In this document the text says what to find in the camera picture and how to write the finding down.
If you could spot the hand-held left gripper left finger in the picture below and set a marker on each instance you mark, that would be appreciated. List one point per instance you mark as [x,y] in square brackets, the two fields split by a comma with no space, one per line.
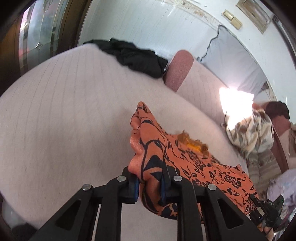
[136,190]

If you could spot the wooden stained glass door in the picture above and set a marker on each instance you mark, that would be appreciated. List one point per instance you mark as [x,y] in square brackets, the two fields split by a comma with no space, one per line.
[41,34]

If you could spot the reddish padded headboard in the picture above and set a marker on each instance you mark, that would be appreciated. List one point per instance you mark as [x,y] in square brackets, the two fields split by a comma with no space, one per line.
[281,148]

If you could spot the grey pillow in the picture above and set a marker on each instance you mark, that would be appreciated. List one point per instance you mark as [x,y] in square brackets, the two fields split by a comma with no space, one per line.
[235,67]

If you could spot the pink quilted bolster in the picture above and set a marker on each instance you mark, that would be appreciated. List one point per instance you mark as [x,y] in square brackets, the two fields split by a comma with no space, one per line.
[182,67]

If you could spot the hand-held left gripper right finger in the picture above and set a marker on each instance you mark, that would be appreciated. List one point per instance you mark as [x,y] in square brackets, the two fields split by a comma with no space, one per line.
[163,192]

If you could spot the cream leaf print blanket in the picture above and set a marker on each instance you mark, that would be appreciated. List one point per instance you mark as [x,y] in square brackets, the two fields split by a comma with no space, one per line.
[252,132]

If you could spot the gold wall switch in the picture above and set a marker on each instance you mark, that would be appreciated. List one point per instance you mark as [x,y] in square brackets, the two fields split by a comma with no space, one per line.
[227,14]
[237,23]

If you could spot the purple floral cloth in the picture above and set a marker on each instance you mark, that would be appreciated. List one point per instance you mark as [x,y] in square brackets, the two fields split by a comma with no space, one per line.
[285,192]

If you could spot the black cloth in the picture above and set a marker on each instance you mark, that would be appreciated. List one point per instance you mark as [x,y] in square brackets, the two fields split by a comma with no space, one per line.
[136,58]

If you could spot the wooden picture frame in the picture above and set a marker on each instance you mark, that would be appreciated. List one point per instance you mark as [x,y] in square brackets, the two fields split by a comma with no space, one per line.
[254,14]

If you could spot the orange black floral shirt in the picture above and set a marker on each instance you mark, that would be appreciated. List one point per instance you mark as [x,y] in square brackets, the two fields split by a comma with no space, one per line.
[196,166]

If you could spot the dark garment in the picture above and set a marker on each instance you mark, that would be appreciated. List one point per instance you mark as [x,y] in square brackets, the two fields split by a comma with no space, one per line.
[277,110]

